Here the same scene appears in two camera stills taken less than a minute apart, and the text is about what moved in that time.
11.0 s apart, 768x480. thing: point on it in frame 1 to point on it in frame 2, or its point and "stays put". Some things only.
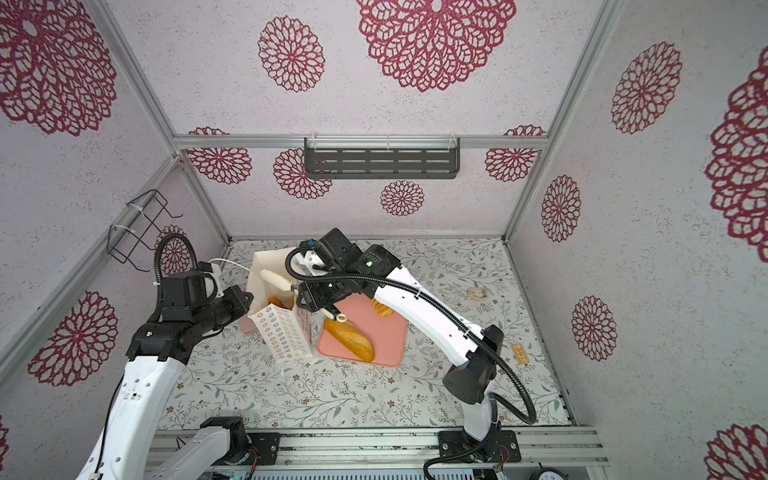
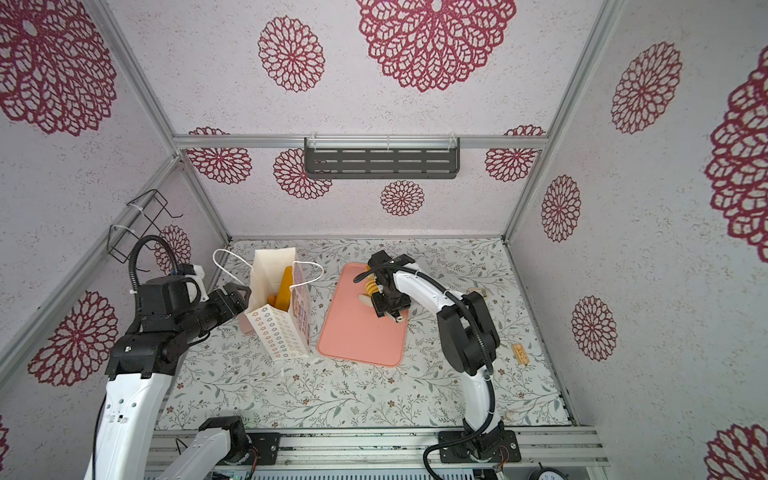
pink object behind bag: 246,324 stays put
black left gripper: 236,296 stays put
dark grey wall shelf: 381,158 stays put
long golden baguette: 351,337 to 284,291
